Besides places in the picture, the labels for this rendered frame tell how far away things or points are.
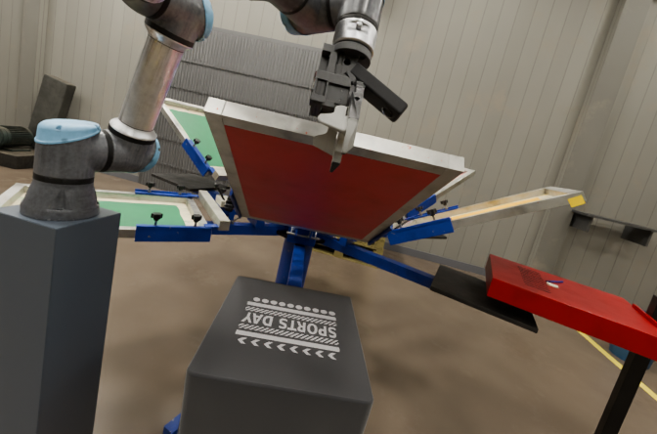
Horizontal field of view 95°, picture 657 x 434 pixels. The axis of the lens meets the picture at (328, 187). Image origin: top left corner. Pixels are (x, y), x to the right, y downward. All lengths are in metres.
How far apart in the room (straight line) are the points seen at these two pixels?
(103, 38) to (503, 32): 6.53
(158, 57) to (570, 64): 5.47
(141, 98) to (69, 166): 0.23
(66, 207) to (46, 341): 0.32
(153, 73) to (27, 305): 0.63
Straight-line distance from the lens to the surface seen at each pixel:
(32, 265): 0.99
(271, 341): 0.96
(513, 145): 5.39
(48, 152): 0.94
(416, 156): 0.71
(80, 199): 0.96
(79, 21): 7.42
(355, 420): 0.92
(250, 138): 0.74
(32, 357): 1.10
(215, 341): 0.94
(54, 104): 7.02
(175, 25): 0.89
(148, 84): 0.94
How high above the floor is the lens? 1.53
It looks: 9 degrees down
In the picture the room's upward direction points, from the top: 13 degrees clockwise
